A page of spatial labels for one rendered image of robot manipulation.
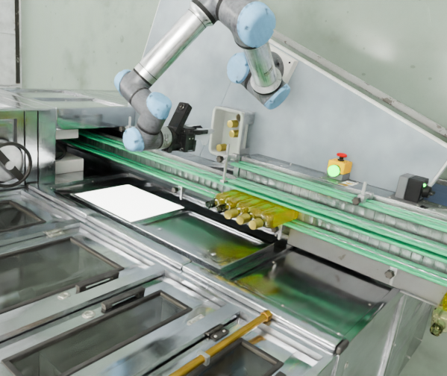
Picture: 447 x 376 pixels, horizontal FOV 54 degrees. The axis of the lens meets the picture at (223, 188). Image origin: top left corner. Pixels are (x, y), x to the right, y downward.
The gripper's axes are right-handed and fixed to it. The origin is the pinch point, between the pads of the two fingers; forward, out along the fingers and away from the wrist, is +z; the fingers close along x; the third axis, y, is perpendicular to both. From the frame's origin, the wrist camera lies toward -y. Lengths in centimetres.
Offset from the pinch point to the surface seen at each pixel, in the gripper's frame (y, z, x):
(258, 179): 22.2, 29.9, 6.5
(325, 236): 33, 24, 43
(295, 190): 21.9, 29.9, 24.7
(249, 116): -1.7, 39.2, -9.1
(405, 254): 32, 30, 70
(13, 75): 21, 108, -365
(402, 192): 12, 34, 63
